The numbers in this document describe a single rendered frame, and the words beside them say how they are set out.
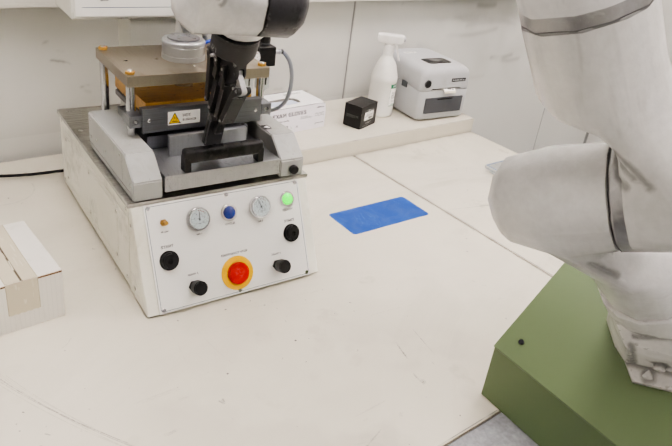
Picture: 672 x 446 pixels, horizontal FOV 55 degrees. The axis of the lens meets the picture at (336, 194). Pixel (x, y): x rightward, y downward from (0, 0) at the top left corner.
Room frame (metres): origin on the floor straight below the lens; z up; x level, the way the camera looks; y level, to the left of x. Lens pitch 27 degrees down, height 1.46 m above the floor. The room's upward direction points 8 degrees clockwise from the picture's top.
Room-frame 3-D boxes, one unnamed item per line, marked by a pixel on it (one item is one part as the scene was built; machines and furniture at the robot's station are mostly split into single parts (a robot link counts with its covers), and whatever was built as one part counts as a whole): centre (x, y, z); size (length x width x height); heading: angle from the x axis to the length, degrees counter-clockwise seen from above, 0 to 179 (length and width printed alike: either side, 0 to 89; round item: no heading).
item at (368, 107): (1.81, -0.04, 0.83); 0.09 x 0.06 x 0.07; 150
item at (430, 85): (2.04, -0.23, 0.88); 0.25 x 0.20 x 0.17; 35
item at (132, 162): (1.04, 0.38, 0.97); 0.25 x 0.05 x 0.07; 38
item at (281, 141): (1.20, 0.16, 0.97); 0.26 x 0.05 x 0.07; 38
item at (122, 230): (1.18, 0.30, 0.84); 0.53 x 0.37 x 0.17; 38
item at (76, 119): (1.21, 0.34, 0.93); 0.46 x 0.35 x 0.01; 38
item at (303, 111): (1.71, 0.18, 0.83); 0.23 x 0.12 x 0.07; 135
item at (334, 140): (1.84, 0.01, 0.77); 0.84 x 0.30 x 0.04; 131
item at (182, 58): (1.22, 0.32, 1.08); 0.31 x 0.24 x 0.13; 128
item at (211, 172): (1.14, 0.29, 0.97); 0.30 x 0.22 x 0.08; 38
